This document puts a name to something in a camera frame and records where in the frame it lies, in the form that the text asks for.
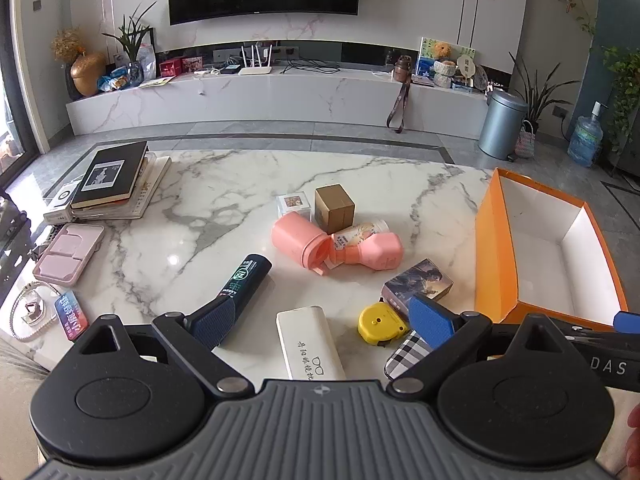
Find orange cardboard box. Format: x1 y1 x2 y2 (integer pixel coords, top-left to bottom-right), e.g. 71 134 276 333
474 167 629 328

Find brown carrying strap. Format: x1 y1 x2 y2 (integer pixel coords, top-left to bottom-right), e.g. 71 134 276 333
385 80 411 134

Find sunflower painting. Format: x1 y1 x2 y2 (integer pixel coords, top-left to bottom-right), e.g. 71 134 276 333
415 37 476 87

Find white glasses case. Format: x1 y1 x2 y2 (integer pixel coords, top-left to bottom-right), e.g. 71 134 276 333
276 306 347 382

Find blue water jug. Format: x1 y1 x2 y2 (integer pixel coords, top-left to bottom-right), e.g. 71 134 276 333
567 101 606 167

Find small woven bag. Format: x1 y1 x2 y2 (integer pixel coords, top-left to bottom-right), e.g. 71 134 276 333
514 120 536 159

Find dark cabinet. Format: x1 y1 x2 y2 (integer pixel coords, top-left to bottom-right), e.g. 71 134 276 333
611 149 640 179

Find pink bottle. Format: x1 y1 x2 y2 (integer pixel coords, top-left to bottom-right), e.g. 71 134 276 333
327 232 404 272

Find green plant in glass vase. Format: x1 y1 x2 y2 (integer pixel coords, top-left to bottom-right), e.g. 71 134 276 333
102 2 157 87

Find dark green tube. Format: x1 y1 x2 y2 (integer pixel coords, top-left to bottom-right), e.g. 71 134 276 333
207 254 273 351

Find long-leaf potted plant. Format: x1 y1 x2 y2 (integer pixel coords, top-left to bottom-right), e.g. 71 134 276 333
507 52 582 132

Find black white plaid case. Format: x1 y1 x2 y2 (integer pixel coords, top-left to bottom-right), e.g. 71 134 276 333
384 329 434 382

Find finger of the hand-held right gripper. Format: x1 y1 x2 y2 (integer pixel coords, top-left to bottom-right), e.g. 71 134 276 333
552 311 640 346

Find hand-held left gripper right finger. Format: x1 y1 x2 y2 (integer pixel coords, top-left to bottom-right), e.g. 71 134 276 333
387 294 576 396

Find pink flat case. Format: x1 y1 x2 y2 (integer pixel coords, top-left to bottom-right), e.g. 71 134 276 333
33 223 105 288

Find printed card box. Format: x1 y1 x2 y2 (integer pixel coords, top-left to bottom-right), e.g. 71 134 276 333
381 259 455 317

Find white router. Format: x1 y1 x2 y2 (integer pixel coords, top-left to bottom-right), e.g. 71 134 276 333
238 44 274 76

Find colourful badge card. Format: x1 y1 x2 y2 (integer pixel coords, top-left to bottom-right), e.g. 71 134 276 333
53 290 90 334

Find black cables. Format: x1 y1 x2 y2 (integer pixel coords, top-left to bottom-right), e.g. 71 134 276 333
276 57 342 74

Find pearl necklace with pendant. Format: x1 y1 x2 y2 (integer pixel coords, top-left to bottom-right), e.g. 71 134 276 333
9 281 60 345

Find gold acorn vase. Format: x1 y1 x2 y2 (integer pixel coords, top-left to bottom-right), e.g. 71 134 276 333
69 52 106 98

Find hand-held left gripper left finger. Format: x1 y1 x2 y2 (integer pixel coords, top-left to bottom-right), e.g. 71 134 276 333
72 297 255 400

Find printed cylindrical bottle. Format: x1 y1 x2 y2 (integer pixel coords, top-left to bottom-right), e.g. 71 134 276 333
331 218 391 252

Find grey pedal trash can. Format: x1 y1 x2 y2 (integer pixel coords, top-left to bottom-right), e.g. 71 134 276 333
477 90 529 162

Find dried flower bunch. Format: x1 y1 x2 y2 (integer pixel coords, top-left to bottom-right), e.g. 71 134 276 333
51 27 84 64

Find brown cardboard box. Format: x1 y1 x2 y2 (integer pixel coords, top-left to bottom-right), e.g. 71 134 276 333
314 185 356 235

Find white marble television cabinet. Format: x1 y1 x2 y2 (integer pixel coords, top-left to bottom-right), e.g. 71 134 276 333
65 66 492 137

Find person's right hand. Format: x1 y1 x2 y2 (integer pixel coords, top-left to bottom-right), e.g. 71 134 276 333
627 402 640 476

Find white blue packet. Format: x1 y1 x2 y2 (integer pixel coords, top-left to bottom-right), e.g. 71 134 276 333
137 42 157 81

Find tall leafy plant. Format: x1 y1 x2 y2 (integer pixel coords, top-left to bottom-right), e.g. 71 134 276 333
602 47 640 157

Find pink cup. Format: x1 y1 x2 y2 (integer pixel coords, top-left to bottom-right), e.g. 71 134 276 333
272 211 334 276

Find small white printed box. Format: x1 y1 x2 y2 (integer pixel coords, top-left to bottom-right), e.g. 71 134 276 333
277 193 314 222

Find black book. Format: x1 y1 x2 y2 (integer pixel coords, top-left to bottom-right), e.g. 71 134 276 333
70 141 149 209

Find white device box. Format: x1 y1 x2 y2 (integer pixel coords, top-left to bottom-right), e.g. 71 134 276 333
43 182 85 225

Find yellow tape measure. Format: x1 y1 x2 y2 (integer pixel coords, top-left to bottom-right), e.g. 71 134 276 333
358 302 411 347

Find stack of pale books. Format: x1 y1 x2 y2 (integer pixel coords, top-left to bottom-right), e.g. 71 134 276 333
72 152 172 221

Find round white fan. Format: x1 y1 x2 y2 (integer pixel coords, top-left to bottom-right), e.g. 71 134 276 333
456 52 476 87

